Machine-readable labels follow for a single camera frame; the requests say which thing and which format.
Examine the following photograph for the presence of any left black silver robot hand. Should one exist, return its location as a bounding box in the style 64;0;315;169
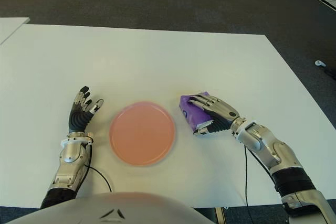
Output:
68;86;104;133

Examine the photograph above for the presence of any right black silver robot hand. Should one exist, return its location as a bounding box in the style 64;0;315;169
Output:
187;93;246;136

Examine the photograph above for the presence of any purple tissue paper pack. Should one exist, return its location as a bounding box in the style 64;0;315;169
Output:
180;91;214;133

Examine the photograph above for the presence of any round pink plate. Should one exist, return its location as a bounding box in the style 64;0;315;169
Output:
109;100;176;167

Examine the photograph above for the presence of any grey robot torso shell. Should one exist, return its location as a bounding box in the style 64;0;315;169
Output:
7;191;197;224

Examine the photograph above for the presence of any neighbouring white table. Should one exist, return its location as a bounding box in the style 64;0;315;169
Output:
0;17;31;46

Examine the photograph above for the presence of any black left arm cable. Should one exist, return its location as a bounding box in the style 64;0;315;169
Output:
83;140;114;193

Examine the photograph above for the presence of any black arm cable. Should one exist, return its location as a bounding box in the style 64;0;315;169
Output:
83;140;114;193
243;144;275;206

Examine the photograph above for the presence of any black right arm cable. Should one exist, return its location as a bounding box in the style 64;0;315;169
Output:
243;144;275;206

